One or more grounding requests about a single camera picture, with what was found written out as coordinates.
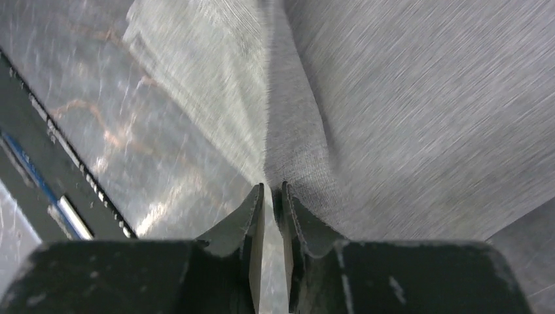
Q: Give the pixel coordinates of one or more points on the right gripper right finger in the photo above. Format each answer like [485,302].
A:
[311,268]

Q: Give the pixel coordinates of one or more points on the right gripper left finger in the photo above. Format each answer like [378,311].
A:
[228,260]

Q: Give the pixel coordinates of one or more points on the grey cloth napkin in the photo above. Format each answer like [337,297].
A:
[390,119]

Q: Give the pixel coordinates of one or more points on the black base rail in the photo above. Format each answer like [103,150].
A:
[57,195]

